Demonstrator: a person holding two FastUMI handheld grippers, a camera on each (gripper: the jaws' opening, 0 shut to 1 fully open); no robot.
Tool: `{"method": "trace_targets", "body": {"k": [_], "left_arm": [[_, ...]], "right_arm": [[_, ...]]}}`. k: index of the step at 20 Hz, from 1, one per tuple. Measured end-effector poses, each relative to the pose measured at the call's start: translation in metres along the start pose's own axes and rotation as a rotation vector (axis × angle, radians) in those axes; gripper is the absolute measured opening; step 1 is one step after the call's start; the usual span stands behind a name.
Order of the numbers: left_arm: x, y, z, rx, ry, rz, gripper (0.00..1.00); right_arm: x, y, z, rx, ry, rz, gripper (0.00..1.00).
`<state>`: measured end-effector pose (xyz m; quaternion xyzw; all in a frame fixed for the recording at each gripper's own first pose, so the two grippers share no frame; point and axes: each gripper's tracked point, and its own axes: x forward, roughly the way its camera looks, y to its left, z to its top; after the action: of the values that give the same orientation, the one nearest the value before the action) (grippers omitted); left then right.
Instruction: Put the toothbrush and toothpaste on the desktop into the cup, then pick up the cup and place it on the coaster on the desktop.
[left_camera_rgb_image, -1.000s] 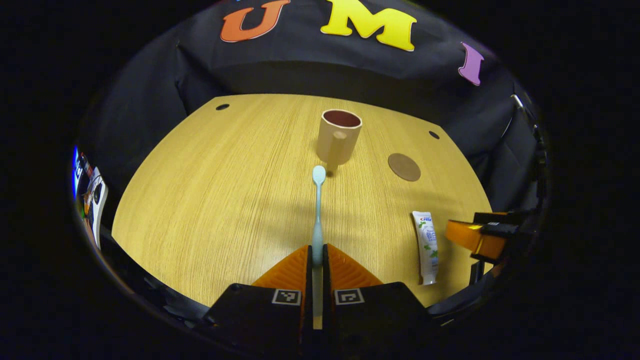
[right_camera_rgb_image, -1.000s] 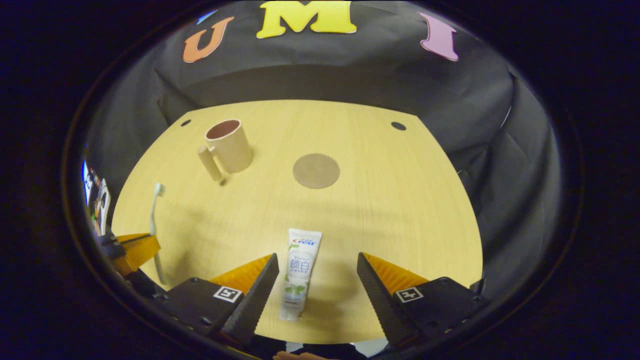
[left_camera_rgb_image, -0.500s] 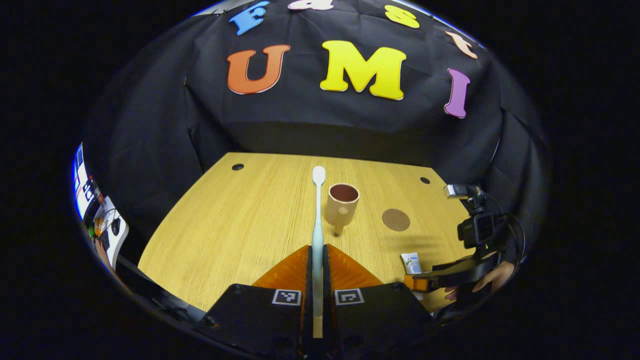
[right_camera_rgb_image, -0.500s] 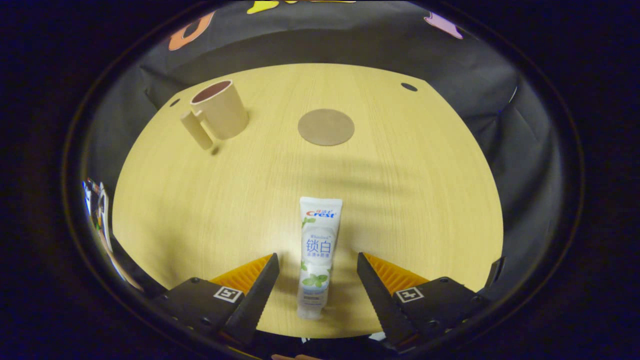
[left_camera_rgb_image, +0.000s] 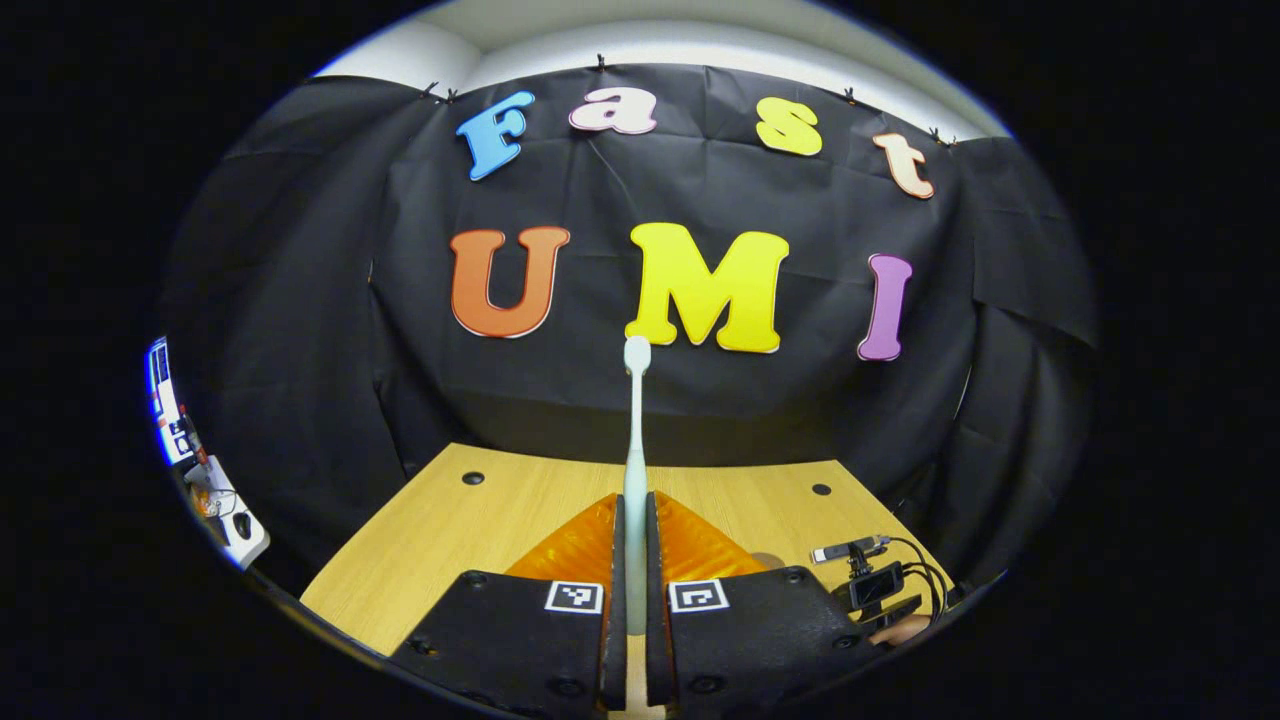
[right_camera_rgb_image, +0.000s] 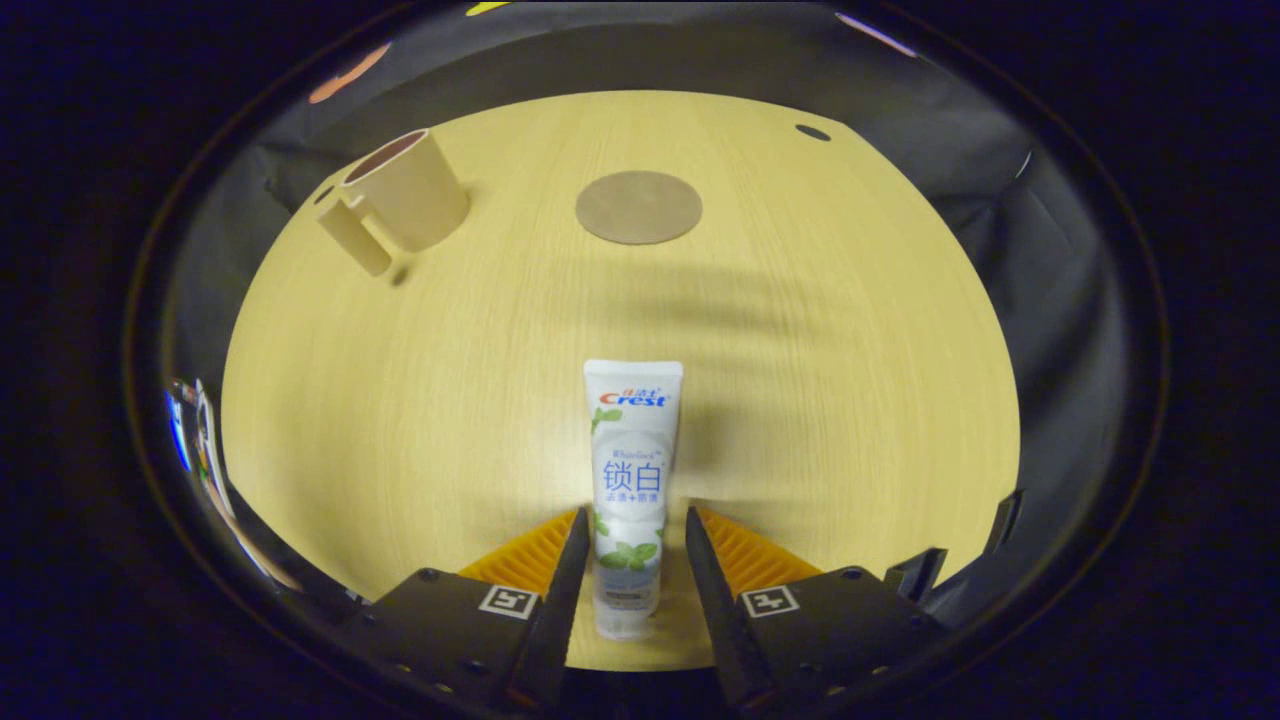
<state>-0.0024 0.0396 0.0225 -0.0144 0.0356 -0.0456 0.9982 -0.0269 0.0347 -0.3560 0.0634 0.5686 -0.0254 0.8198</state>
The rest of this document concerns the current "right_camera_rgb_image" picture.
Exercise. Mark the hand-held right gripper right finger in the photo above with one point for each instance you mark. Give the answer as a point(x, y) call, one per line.
point(715, 610)

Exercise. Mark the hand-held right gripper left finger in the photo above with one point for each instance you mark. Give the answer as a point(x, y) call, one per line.
point(560, 610)

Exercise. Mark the white toothpaste tube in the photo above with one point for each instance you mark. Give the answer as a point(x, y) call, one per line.
point(632, 470)

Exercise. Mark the round brown coaster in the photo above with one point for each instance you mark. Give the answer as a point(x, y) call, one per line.
point(638, 207)

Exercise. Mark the beige cup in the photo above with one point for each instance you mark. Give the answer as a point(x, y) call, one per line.
point(415, 195)

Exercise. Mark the wooden desktop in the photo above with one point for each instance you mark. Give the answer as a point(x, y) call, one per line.
point(850, 400)

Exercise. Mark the computer monitor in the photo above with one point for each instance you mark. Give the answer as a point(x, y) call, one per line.
point(178, 435)

